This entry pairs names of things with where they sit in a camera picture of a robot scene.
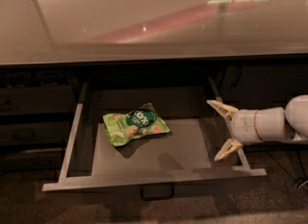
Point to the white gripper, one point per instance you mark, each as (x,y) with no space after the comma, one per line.
(243,126)

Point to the grey drawer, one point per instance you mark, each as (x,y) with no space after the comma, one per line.
(33,100)
(33,133)
(178,164)
(32,159)

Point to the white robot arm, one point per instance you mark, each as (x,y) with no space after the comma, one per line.
(286,125)

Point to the dark snack packets in drawer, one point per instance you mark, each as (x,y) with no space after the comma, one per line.
(42,78)

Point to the grey cabinet door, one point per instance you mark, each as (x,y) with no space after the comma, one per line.
(263,87)

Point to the green snack bag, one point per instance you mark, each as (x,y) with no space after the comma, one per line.
(121,128)

